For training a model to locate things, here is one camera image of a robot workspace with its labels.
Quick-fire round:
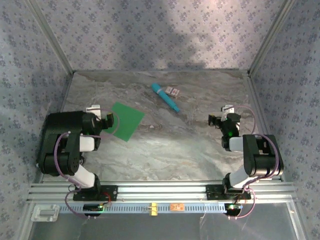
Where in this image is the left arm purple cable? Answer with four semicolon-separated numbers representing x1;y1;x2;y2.
53;108;120;221

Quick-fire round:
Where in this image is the aluminium side rail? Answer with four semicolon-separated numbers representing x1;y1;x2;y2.
246;73;285;182
37;72;75;183

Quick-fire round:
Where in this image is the small red white card box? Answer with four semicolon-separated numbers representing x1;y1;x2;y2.
165;85;181;99

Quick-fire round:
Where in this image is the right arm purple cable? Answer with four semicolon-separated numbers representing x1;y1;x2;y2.
227;104;281;221

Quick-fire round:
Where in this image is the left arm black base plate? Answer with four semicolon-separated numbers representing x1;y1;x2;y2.
73;184;119;202

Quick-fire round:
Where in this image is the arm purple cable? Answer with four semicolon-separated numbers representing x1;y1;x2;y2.
53;108;120;221
227;104;281;221

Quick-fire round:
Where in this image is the teal marker pen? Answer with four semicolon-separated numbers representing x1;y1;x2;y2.
151;83;181;113

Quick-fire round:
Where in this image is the grey slotted cable duct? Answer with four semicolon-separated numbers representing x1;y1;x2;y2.
58;202;242;215

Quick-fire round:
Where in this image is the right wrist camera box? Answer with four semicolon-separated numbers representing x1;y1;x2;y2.
220;104;236;115

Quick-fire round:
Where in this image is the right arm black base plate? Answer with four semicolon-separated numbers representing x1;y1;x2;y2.
206;184;252;201

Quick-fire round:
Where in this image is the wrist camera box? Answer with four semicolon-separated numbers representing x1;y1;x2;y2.
220;104;236;115
85;105;101;118

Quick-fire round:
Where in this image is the clear acrylic bracket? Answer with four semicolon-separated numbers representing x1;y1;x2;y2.
31;204;60;223

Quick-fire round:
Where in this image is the aluminium frame post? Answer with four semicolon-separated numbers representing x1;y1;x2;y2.
248;0;298;76
24;0;75;75

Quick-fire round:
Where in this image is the clear acrylic panel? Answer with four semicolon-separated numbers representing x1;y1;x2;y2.
28;199;307;240

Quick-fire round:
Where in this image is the red black wire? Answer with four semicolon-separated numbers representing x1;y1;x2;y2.
101;191;113;207

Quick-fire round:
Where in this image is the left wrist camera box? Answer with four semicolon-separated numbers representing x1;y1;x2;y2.
85;105;101;118

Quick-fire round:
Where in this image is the aluminium mounting rail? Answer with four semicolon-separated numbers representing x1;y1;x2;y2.
26;181;298;203

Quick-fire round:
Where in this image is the green square paper sheet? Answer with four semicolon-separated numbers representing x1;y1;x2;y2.
102;101;146;143

